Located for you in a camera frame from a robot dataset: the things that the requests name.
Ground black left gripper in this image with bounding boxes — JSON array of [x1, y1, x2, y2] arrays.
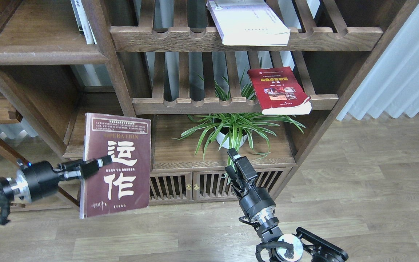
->
[[15, 155, 112, 203]]

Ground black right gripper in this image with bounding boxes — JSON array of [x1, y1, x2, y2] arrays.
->
[[225, 148, 276, 222]]

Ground maroon book white characters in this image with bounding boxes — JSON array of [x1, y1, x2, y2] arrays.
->
[[80, 113, 151, 219]]

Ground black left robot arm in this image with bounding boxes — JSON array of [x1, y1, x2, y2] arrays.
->
[[0, 155, 112, 225]]

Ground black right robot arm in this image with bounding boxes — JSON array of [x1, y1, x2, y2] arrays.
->
[[226, 148, 349, 262]]

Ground upright white books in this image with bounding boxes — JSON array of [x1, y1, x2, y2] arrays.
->
[[71, 0, 97, 44]]

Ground white plant pot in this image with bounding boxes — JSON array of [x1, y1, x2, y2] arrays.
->
[[216, 127, 248, 150]]

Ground green spider plant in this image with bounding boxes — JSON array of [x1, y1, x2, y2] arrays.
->
[[173, 67, 306, 179]]

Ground red book with photo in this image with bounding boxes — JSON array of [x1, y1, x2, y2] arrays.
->
[[247, 67, 312, 115]]

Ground dark wooden bookshelf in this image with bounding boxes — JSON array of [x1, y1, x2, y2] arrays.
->
[[0, 0, 419, 204]]

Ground white paperback book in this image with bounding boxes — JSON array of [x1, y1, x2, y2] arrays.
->
[[206, 0, 290, 46]]

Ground white curtain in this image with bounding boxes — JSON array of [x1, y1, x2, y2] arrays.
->
[[336, 5, 419, 121]]

